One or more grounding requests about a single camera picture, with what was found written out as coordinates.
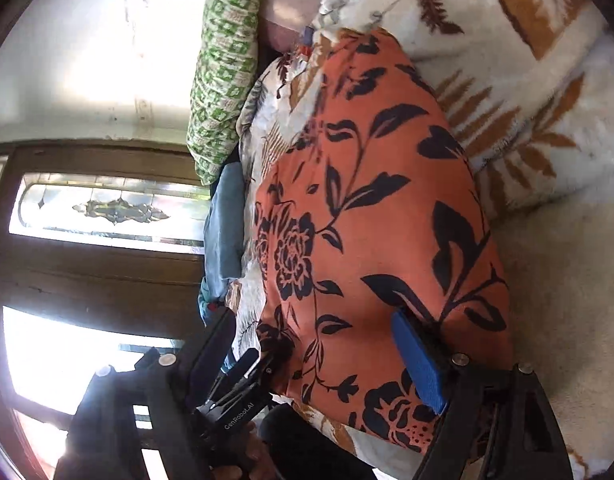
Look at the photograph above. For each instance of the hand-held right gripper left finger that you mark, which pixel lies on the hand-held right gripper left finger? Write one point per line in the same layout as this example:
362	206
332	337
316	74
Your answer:
207	355

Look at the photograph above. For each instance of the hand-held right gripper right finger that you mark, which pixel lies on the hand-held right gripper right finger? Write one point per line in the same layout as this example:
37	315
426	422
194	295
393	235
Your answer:
419	360

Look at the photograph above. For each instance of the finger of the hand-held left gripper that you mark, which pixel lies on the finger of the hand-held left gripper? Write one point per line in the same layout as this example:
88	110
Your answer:
244	370

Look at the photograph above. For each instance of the orange floral garment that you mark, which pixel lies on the orange floral garment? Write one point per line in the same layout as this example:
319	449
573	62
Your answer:
387	210

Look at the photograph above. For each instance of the person's left hand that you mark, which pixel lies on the person's left hand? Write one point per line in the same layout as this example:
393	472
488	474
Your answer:
256	460

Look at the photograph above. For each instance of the teal blue cloth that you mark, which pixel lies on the teal blue cloth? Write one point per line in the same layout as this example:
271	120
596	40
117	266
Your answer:
224	230

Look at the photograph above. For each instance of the wooden door with glass panes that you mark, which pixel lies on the wooden door with glass panes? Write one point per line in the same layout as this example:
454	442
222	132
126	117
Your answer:
87	280

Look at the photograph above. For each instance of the green patterned cushion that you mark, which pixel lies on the green patterned cushion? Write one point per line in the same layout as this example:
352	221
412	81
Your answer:
222	70

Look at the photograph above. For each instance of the cream leaf-print fleece blanket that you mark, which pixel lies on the cream leaf-print fleece blanket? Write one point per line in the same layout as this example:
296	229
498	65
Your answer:
562	110

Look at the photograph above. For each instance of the pink quilted mattress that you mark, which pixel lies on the pink quilted mattress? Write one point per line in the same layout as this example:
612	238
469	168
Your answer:
287	10

